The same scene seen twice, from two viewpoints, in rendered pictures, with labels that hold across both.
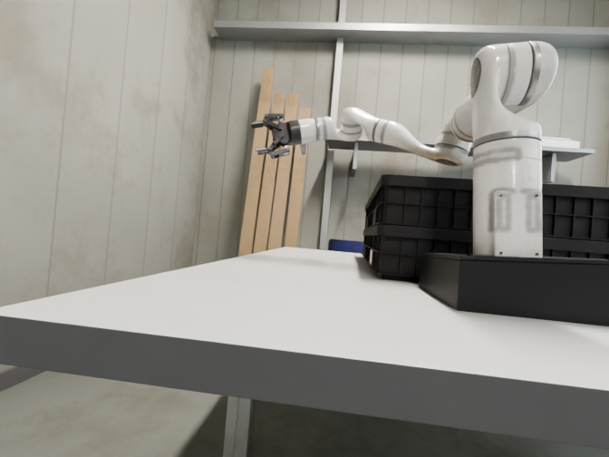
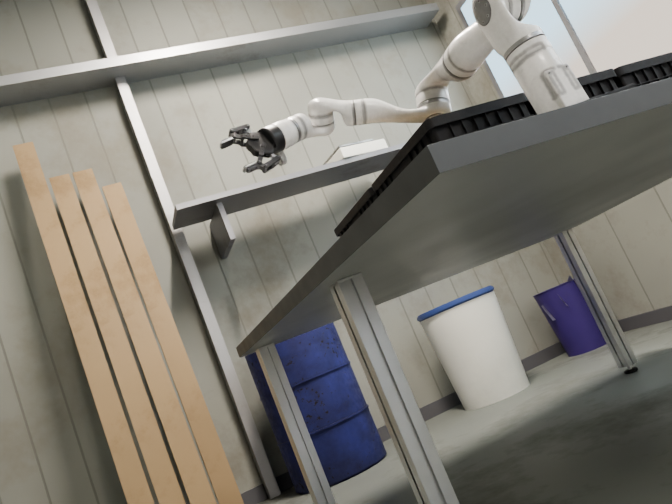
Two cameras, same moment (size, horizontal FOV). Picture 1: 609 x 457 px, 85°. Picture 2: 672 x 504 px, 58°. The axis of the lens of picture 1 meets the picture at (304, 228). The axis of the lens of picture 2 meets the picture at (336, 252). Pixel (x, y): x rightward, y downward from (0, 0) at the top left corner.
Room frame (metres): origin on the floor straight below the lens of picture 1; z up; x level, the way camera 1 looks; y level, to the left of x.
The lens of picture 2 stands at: (-0.28, 0.75, 0.49)
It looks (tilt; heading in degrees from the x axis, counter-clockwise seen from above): 10 degrees up; 331
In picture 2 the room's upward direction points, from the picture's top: 23 degrees counter-clockwise
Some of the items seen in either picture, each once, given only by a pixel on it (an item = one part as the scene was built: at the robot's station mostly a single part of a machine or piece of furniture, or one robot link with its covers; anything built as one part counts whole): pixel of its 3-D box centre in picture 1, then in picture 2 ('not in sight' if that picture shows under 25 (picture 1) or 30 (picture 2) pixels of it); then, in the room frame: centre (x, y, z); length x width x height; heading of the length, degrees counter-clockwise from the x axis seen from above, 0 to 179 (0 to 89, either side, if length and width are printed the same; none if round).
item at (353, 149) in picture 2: not in sight; (353, 158); (2.73, -1.29, 1.64); 0.36 x 0.35 x 0.09; 84
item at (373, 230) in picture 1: (426, 253); not in sight; (0.90, -0.33, 0.76); 0.40 x 0.30 x 0.12; 172
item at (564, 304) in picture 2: not in sight; (574, 313); (2.57, -2.24, 0.23); 0.38 x 0.35 x 0.47; 174
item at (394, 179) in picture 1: (430, 195); (444, 146); (0.90, -0.33, 0.92); 0.40 x 0.30 x 0.02; 172
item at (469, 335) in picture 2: not in sight; (475, 348); (2.61, -1.45, 0.29); 0.48 x 0.48 x 0.59
